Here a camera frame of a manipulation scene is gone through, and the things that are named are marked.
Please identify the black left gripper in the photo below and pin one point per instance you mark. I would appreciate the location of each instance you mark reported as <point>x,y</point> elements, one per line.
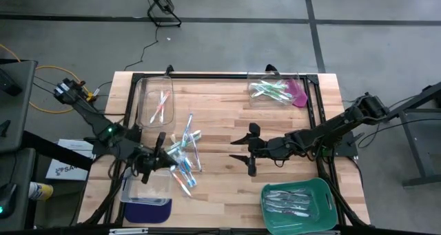
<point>148,159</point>

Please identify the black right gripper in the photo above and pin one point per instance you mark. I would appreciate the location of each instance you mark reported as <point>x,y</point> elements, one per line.
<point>262,149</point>

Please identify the purple toothbrush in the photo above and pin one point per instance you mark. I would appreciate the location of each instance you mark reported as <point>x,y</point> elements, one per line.
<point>282,205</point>
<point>299,196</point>
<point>293,200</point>
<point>286,193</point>
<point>289,213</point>
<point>196,152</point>

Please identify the blue toothbrush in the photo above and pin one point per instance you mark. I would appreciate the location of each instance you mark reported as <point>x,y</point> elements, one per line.
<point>184,174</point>
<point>193,181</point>
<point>173,138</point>
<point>188,126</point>

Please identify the orange toothbrush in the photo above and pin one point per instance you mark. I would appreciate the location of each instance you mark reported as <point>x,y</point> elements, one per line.
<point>181,183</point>
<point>161,107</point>
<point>154,117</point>

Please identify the green toothbrush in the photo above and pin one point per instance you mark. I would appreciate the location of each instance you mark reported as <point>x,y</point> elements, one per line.
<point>282,96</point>
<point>174,149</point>
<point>275,84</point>
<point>193,135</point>
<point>275,91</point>
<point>262,87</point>
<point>258,94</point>

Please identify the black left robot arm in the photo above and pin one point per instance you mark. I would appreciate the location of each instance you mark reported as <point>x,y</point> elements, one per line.
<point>93,116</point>

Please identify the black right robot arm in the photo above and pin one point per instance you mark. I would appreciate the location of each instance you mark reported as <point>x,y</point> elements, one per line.
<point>330,131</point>

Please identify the clear plastic bin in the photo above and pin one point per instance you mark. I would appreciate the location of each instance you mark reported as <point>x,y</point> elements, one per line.
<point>158,190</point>
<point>265,102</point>
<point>148,87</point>

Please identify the dark blue mat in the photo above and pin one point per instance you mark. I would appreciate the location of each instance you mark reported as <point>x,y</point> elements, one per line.
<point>148,214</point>

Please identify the pink mat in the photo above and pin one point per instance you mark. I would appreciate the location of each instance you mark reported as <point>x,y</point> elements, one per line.
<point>299,97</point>

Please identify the white label strip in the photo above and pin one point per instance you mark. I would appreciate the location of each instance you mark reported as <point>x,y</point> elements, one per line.
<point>127,231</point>

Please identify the black clamp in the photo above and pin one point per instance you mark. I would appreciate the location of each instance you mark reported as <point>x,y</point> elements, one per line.
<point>272,69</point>
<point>169,69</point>

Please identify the green plastic bin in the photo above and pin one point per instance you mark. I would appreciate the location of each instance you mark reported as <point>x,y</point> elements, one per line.
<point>324,200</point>

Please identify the white printed box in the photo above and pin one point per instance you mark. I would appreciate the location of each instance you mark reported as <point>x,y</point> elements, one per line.
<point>69,173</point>

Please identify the yellow power plug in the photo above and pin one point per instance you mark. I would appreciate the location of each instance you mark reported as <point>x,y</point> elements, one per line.
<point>90,97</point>

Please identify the black diagonal beam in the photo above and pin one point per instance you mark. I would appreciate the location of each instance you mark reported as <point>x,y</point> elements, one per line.
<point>55,150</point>

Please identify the yellow white spray can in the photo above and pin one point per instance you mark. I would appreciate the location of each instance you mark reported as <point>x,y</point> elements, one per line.
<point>41,191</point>

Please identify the dark grey desk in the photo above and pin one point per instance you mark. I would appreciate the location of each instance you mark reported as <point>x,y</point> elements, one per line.
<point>24,173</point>
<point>20,107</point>

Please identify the black floor fan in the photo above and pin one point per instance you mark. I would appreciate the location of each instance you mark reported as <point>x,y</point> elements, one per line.
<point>160,2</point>

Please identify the black computer mouse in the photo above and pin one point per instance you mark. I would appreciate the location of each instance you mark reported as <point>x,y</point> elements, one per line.
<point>7,197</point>

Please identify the grey metal table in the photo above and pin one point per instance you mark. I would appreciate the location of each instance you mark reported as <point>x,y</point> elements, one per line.
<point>423,142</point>

